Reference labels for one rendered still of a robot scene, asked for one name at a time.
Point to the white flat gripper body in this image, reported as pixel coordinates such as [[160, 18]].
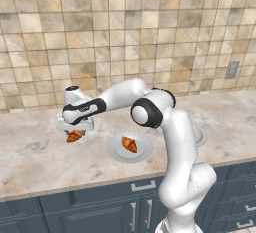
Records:
[[63, 124]]

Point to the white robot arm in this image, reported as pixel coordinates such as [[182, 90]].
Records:
[[180, 150]]

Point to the brown croissant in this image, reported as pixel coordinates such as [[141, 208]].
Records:
[[129, 144], [74, 136]]

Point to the blue drawer front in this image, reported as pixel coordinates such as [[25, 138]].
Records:
[[100, 192], [238, 207], [230, 225], [238, 172], [16, 207]]

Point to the grey round plate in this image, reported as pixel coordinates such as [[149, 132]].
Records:
[[141, 150], [200, 136]]

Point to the blue cupboard door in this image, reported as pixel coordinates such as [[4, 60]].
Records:
[[18, 225], [90, 218], [156, 215]]

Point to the grey wall socket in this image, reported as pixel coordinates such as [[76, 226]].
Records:
[[232, 70]]

